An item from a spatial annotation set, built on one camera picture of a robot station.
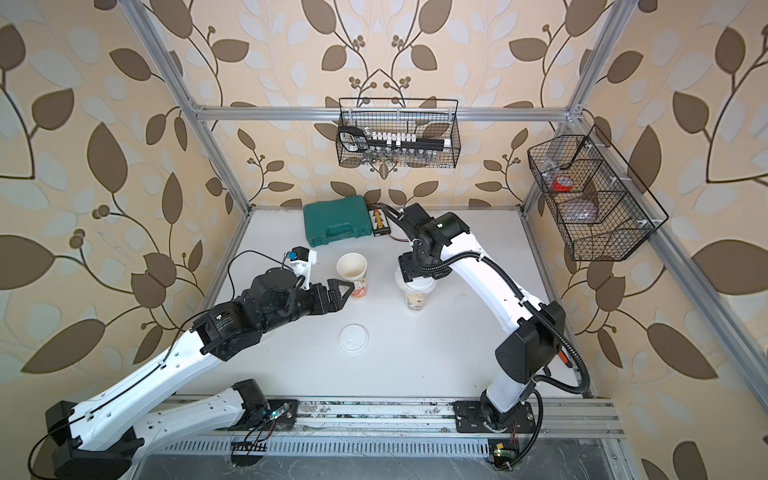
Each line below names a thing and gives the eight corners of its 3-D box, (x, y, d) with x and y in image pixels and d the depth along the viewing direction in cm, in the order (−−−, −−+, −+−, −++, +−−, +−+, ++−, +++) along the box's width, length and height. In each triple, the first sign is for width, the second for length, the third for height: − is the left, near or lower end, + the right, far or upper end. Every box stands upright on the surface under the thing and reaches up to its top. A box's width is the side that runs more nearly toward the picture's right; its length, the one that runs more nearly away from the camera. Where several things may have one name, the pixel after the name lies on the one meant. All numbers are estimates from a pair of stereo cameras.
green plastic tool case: (310, 248, 110) (307, 241, 107) (304, 212, 122) (302, 204, 119) (374, 233, 115) (373, 226, 111) (363, 200, 127) (362, 192, 123)
